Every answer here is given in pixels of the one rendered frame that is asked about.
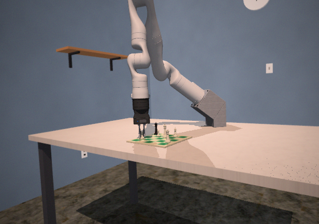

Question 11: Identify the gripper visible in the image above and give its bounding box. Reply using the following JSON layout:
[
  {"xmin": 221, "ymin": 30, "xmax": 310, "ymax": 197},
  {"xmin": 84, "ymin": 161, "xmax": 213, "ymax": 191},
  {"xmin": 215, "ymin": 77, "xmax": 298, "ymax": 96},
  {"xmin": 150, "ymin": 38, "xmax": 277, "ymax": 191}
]
[{"xmin": 131, "ymin": 87, "xmax": 150, "ymax": 137}]

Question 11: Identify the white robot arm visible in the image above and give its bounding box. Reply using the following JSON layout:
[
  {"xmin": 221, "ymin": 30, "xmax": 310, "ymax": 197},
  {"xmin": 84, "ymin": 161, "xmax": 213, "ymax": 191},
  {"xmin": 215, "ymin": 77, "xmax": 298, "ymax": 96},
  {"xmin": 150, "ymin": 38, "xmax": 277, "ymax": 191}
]
[{"xmin": 127, "ymin": 0, "xmax": 205, "ymax": 104}]

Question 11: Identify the green and cream chessboard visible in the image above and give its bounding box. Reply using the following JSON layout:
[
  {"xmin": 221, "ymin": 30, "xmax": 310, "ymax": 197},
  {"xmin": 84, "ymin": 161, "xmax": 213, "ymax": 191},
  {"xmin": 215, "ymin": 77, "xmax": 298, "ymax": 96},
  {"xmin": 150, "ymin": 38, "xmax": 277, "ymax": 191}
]
[{"xmin": 126, "ymin": 133, "xmax": 192, "ymax": 148}]

